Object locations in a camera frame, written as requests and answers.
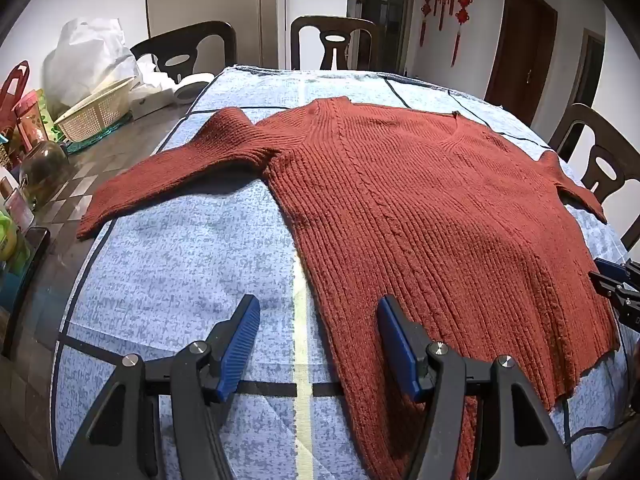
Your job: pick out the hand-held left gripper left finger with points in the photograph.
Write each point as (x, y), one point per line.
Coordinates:
(240, 345)

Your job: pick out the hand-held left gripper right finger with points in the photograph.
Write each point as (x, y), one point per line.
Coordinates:
(395, 345)

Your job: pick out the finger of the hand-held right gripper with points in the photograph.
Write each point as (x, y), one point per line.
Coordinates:
(617, 287)

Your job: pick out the rust red knit sweater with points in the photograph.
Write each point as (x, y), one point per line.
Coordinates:
(400, 200)

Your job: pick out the blue checked blanket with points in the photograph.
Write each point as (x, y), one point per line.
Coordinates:
(190, 260)

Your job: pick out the dark wooden chair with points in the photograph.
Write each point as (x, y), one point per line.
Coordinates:
(215, 40)
(305, 35)
(575, 130)

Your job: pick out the dark narrow door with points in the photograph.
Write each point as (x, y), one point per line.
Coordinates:
(592, 70)

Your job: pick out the brown wooden door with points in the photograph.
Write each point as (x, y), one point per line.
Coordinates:
(520, 50)

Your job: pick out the green bottle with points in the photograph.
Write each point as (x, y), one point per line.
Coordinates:
(7, 235)

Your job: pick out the white tape roll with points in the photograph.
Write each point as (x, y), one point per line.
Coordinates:
(192, 91)

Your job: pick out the white box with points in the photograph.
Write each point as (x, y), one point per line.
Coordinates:
(150, 102)

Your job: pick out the glass jar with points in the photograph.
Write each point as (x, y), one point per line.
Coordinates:
(45, 170)

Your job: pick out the cream plastic basket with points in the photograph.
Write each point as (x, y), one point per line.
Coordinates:
(95, 115)

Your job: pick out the green packet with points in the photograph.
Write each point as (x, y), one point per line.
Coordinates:
(49, 122)

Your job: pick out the pink printed box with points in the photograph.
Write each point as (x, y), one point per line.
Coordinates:
(31, 117)

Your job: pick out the white plastic bag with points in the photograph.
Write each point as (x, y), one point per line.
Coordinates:
(85, 55)

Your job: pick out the dark glass doorway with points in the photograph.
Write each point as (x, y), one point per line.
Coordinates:
(385, 15)

